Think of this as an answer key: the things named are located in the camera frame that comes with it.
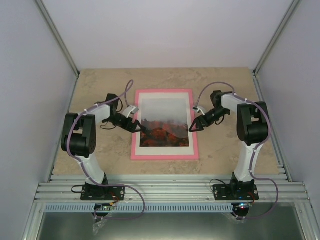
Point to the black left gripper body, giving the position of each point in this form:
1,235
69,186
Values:
115,120

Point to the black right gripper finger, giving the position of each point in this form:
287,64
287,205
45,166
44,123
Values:
196,127
198,120

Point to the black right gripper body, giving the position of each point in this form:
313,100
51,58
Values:
219,112

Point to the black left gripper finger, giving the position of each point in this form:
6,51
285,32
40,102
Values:
136,129
145,129

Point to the red forest photo print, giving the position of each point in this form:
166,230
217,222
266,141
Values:
166,121

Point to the white mat board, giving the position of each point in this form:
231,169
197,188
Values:
165,151

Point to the pink wooden picture frame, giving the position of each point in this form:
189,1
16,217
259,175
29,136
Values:
165,157

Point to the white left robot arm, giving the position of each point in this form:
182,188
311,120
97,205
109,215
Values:
79,137

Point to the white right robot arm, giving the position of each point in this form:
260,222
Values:
253,129

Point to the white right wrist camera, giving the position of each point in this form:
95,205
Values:
199,110

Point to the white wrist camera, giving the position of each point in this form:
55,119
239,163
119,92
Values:
199,110
130,110

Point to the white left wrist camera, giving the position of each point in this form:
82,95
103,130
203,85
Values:
130,110

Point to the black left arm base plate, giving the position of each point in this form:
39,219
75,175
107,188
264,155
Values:
91,192

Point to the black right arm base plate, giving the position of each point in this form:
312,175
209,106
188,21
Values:
233,192

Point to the aluminium rail platform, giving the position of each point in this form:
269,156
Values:
173,188

